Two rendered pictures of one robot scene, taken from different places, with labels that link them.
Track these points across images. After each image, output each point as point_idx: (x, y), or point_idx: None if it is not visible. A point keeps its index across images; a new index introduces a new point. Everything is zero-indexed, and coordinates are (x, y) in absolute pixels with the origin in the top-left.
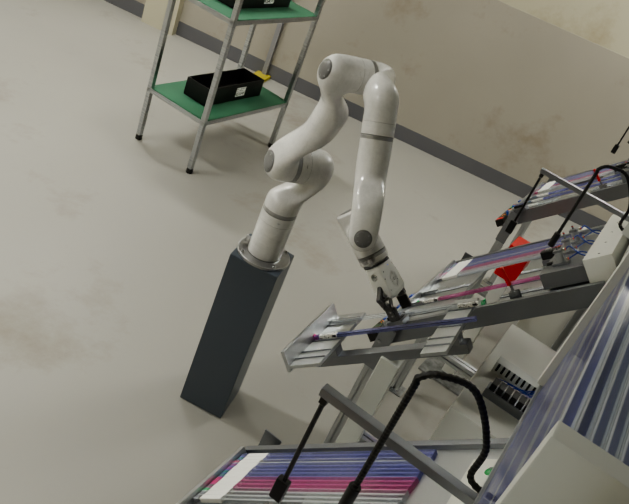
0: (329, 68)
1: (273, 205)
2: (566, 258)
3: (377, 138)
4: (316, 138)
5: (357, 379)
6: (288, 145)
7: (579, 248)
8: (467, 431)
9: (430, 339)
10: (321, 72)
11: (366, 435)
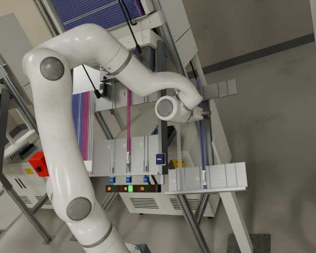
0: (57, 60)
1: (104, 226)
2: (138, 57)
3: (130, 53)
4: (76, 142)
5: (184, 201)
6: (73, 177)
7: None
8: (194, 147)
9: (219, 96)
10: (55, 73)
11: (197, 211)
